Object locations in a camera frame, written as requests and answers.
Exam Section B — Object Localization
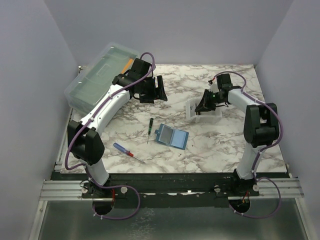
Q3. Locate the green black screwdriver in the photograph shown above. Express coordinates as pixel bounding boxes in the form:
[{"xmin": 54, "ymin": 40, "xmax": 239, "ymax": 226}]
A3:
[{"xmin": 147, "ymin": 117, "xmax": 154, "ymax": 144}]

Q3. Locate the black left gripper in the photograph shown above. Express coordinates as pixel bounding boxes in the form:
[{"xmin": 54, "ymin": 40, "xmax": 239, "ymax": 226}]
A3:
[{"xmin": 139, "ymin": 75, "xmax": 167, "ymax": 104}]

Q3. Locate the orange pen in box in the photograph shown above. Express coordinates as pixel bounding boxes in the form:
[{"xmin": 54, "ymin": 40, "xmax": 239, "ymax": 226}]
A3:
[{"xmin": 121, "ymin": 58, "xmax": 134, "ymax": 74}]

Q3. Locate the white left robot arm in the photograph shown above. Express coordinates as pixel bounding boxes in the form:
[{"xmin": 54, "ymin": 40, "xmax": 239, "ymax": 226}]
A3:
[{"xmin": 67, "ymin": 57, "xmax": 168, "ymax": 198}]

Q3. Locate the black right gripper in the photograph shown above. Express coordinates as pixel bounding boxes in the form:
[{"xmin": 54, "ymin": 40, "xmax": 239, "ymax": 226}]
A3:
[{"xmin": 194, "ymin": 89, "xmax": 225, "ymax": 113}]

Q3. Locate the blue red screwdriver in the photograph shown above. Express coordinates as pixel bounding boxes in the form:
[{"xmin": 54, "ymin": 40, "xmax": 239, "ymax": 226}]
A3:
[{"xmin": 113, "ymin": 142, "xmax": 145, "ymax": 164}]

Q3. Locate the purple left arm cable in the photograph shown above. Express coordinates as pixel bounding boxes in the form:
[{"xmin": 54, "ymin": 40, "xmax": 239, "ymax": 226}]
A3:
[{"xmin": 64, "ymin": 51, "xmax": 157, "ymax": 191}]

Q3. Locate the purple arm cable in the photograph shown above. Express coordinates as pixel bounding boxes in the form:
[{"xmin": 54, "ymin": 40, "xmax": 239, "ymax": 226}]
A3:
[
  {"xmin": 64, "ymin": 51, "xmax": 157, "ymax": 191},
  {"xmin": 209, "ymin": 71, "xmax": 285, "ymax": 181}
]

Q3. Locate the white plastic card tray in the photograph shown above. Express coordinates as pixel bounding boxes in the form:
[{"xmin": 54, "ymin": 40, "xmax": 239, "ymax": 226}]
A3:
[{"xmin": 185, "ymin": 97, "xmax": 223, "ymax": 125}]

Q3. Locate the clear plastic storage box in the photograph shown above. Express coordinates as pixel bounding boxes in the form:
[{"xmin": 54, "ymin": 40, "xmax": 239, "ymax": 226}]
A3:
[{"xmin": 64, "ymin": 43, "xmax": 140, "ymax": 116}]

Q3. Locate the aluminium frame rail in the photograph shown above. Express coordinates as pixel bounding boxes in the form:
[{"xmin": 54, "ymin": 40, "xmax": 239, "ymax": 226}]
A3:
[{"xmin": 40, "ymin": 178, "xmax": 304, "ymax": 201}]

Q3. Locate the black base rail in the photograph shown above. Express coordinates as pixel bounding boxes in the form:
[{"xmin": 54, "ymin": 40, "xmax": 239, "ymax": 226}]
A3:
[{"xmin": 41, "ymin": 171, "xmax": 293, "ymax": 210}]

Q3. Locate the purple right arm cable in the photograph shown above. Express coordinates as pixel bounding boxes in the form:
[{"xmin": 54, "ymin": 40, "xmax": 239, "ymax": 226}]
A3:
[{"xmin": 209, "ymin": 71, "xmax": 285, "ymax": 181}]

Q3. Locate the blue leather card holder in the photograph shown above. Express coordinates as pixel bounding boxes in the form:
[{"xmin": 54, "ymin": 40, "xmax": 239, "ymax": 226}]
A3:
[{"xmin": 154, "ymin": 124, "xmax": 189, "ymax": 150}]

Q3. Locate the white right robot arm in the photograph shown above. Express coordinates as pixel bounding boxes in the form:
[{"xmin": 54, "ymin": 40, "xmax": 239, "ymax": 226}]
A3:
[{"xmin": 194, "ymin": 71, "xmax": 283, "ymax": 196}]

